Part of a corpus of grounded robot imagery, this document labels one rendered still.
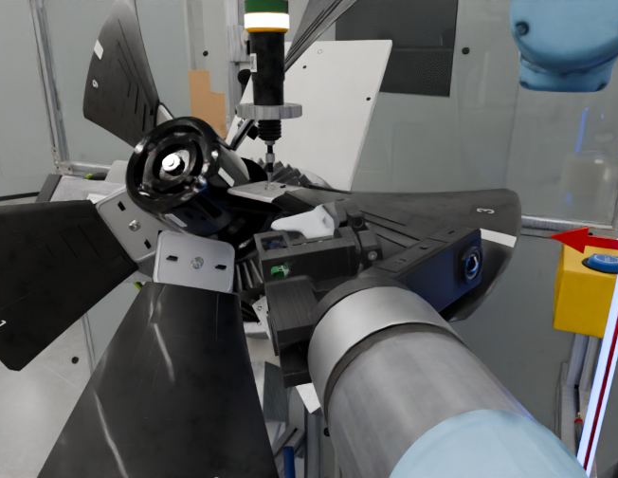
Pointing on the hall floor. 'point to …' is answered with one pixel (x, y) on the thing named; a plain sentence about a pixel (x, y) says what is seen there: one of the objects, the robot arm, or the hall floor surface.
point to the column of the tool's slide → (231, 62)
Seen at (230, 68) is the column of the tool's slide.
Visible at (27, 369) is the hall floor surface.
